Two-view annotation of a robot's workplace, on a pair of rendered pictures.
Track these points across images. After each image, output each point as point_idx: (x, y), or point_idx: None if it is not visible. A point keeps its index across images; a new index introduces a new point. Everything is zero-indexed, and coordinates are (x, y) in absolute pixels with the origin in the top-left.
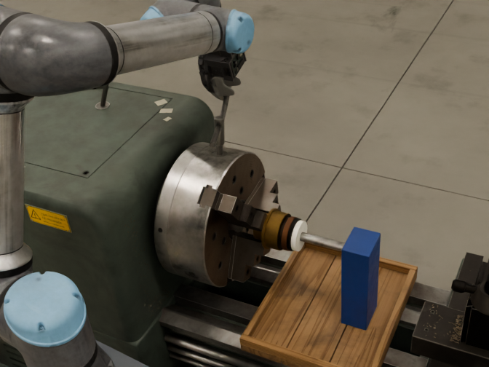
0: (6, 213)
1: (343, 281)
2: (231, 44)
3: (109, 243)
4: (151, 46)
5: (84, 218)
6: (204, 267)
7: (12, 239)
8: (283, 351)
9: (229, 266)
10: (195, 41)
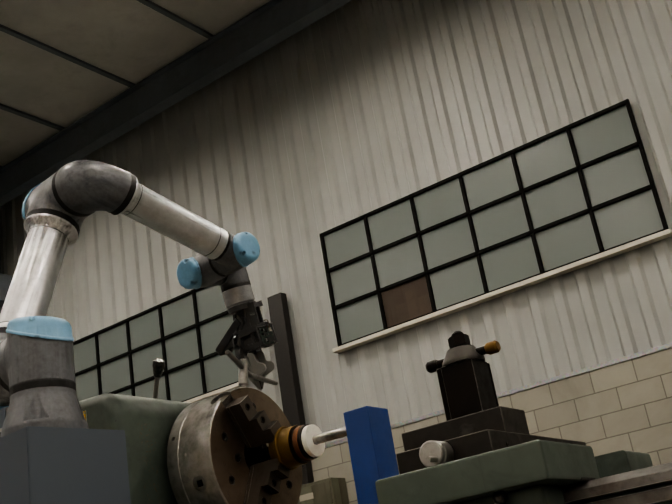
0: (32, 293)
1: (352, 455)
2: (237, 245)
3: (119, 427)
4: (165, 202)
5: (100, 403)
6: (210, 458)
7: (30, 315)
8: None
9: (245, 496)
10: (204, 225)
